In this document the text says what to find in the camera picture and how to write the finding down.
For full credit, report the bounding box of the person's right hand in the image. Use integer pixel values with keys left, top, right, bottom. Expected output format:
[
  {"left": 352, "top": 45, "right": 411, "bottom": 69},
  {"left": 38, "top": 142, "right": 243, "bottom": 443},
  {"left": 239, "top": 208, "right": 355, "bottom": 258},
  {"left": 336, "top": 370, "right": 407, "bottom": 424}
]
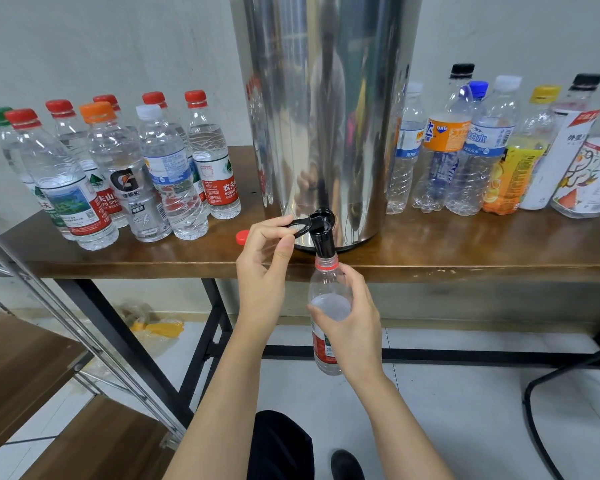
[{"left": 308, "top": 263, "right": 384, "bottom": 390}]

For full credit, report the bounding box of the person's left hand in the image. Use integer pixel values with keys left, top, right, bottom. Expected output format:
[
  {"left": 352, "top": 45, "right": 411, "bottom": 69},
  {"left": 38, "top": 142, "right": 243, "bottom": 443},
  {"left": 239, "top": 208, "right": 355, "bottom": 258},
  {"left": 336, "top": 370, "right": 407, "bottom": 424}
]
[{"left": 235, "top": 217, "right": 299, "bottom": 343}]

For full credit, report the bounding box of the white-cap blue-label bottle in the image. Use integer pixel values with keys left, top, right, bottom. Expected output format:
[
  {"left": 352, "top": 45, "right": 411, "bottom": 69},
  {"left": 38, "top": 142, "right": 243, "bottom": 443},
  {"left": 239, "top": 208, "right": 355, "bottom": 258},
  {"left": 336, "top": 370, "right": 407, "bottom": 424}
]
[{"left": 136, "top": 103, "right": 210, "bottom": 241}]

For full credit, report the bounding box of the orange cap clear plastic bottle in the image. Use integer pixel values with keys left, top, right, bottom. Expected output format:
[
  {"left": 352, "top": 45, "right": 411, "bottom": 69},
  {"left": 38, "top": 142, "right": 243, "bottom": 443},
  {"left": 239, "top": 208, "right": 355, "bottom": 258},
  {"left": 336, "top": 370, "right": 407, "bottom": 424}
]
[{"left": 79, "top": 101, "right": 172, "bottom": 243}]

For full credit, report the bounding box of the stainless steel water dispenser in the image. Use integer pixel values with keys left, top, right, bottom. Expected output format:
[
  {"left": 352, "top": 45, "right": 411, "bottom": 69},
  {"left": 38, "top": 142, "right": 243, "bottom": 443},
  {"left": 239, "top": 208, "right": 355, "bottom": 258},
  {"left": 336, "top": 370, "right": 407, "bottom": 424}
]
[{"left": 230, "top": 0, "right": 424, "bottom": 254}]

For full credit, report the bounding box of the green red label plastic bottle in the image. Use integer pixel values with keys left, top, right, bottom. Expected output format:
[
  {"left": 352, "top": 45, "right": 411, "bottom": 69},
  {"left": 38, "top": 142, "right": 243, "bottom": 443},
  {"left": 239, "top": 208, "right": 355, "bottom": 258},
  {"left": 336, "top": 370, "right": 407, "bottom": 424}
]
[{"left": 142, "top": 91, "right": 207, "bottom": 204}]

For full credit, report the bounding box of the cluster of plastic bottles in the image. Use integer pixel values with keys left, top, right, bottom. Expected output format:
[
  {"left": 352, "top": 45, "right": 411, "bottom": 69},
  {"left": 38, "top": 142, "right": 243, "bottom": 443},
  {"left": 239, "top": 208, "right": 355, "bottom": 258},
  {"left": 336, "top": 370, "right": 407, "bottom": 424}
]
[{"left": 385, "top": 63, "right": 600, "bottom": 220}]

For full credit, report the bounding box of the wooden metal shelf rack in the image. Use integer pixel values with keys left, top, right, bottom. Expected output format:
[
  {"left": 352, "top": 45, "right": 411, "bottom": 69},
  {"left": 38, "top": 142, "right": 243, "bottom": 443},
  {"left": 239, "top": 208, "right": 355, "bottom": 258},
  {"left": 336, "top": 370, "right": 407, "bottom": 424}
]
[{"left": 0, "top": 215, "right": 186, "bottom": 480}]

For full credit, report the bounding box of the green label plastic water bottle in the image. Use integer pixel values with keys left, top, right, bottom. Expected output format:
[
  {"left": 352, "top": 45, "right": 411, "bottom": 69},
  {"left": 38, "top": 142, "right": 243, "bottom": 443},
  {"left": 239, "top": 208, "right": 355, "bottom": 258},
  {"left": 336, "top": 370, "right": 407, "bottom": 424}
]
[{"left": 0, "top": 107, "right": 76, "bottom": 241}]

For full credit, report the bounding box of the person's left forearm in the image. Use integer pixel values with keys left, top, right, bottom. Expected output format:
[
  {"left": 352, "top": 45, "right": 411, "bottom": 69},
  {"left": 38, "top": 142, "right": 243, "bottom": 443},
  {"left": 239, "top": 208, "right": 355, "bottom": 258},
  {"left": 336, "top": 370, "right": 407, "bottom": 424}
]
[{"left": 163, "top": 329, "right": 281, "bottom": 480}]

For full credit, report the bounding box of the person's right forearm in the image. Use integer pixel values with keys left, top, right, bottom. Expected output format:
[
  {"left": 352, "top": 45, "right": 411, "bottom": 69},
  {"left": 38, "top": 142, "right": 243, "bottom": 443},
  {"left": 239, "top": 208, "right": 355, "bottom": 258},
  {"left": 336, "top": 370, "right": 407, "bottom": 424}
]
[{"left": 350, "top": 375, "right": 456, "bottom": 480}]

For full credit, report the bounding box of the person's black shoe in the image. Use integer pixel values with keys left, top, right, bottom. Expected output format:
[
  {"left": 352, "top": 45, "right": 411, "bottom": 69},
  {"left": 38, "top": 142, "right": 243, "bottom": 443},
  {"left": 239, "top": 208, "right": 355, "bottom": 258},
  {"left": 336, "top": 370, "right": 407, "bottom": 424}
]
[{"left": 330, "top": 449, "right": 366, "bottom": 480}]

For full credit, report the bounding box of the person's black trouser leg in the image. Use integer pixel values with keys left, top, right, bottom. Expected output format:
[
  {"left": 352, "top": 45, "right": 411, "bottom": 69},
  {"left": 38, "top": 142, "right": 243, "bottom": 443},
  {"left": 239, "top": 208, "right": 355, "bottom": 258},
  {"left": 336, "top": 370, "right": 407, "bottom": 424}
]
[{"left": 247, "top": 409, "right": 316, "bottom": 480}]

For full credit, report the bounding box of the yellow debris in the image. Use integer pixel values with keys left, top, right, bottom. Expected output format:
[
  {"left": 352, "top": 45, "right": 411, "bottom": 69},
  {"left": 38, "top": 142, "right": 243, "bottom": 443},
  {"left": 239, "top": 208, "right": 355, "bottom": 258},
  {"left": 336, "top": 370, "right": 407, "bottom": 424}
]
[{"left": 128, "top": 315, "right": 185, "bottom": 340}]

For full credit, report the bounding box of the black metal table frame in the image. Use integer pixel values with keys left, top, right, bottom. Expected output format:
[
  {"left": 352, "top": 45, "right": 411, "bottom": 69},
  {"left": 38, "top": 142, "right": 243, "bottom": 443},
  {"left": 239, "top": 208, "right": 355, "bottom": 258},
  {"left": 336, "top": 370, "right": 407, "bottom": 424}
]
[{"left": 55, "top": 277, "right": 600, "bottom": 426}]

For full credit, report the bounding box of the wooden stool with black frame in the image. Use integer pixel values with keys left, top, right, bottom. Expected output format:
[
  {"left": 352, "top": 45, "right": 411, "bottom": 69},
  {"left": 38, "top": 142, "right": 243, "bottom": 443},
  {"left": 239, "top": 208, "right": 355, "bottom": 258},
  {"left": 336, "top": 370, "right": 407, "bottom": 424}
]
[{"left": 523, "top": 315, "right": 600, "bottom": 480}]

